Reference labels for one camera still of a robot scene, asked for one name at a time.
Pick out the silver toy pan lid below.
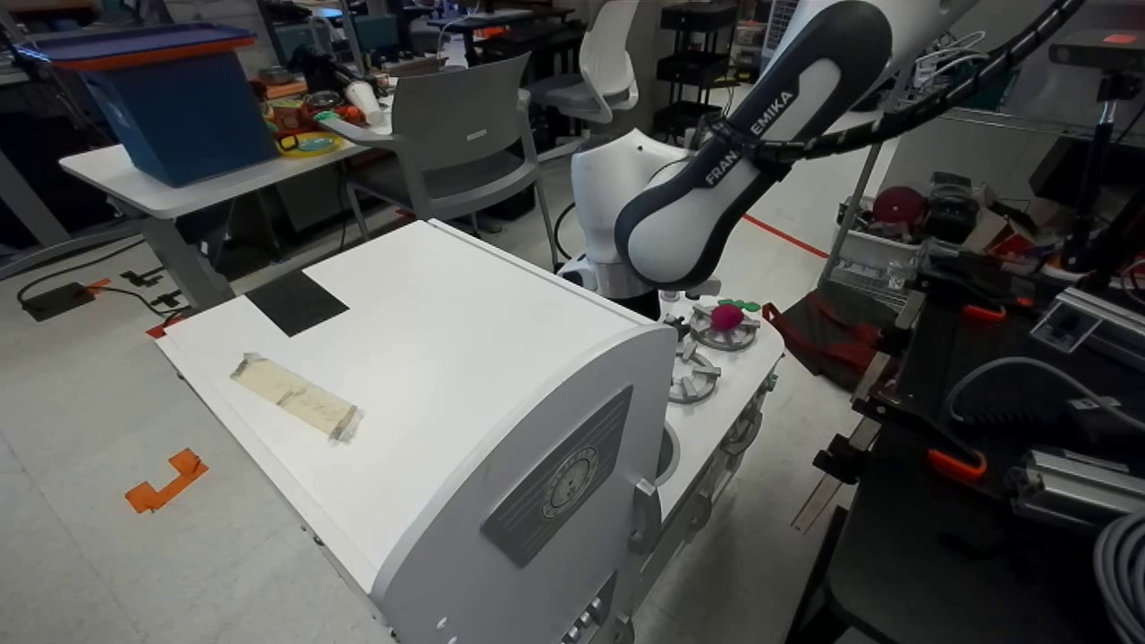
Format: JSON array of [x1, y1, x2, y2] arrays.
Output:
[[666, 337, 727, 408]]

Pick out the white toy kitchen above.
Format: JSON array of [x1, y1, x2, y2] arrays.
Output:
[[155, 215, 789, 644]]

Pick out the toy pot with red ball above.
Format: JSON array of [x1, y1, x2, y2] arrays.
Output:
[[691, 295, 765, 352]]

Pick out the grey plastic chair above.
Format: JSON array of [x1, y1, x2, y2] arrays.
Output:
[[338, 50, 572, 280]]

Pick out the red bag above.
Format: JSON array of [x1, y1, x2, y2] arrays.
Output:
[[760, 289, 888, 393]]

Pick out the white office chair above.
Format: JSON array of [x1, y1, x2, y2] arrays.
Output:
[[527, 0, 646, 157]]

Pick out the black square patch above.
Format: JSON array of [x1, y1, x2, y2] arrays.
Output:
[[244, 268, 349, 338]]

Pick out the black shelf cart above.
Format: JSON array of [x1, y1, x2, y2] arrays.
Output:
[[652, 0, 743, 145]]

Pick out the beige tape strip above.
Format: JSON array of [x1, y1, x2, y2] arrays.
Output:
[[228, 350, 363, 448]]

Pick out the white cup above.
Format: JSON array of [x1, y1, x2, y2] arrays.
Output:
[[343, 78, 386, 129]]

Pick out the silver tripod stand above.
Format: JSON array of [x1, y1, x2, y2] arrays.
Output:
[[818, 22, 972, 289]]

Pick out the maroon round object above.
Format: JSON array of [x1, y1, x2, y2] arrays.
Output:
[[864, 183, 929, 238]]

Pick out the colourful toy pile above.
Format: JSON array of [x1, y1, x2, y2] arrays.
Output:
[[249, 67, 368, 160]]

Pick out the black workbench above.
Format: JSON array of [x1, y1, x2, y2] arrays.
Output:
[[783, 268, 1145, 644]]

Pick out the orange floor tape marker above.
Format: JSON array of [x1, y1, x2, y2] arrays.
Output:
[[120, 443, 209, 518]]

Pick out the blue storage bin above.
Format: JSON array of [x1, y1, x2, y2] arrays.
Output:
[[16, 22, 281, 190]]

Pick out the white work table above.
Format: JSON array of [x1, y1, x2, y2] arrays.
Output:
[[58, 126, 374, 315]]

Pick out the green bin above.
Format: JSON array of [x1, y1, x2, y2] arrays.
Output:
[[950, 50, 1026, 115]]

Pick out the black power adapter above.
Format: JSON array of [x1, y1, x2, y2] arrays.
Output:
[[15, 280, 98, 325]]

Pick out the aluminium extrusion bar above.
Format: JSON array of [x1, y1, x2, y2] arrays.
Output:
[[1007, 443, 1145, 530]]

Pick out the orange clamp handle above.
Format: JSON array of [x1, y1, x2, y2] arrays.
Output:
[[954, 301, 1011, 332], [923, 443, 994, 487]]

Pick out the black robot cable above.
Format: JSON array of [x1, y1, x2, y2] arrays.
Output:
[[760, 0, 1086, 168]]

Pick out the grey hose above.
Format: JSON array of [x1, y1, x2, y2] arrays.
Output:
[[943, 350, 1145, 436]]

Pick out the grey cable bundle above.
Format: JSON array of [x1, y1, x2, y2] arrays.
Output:
[[1086, 510, 1145, 644]]

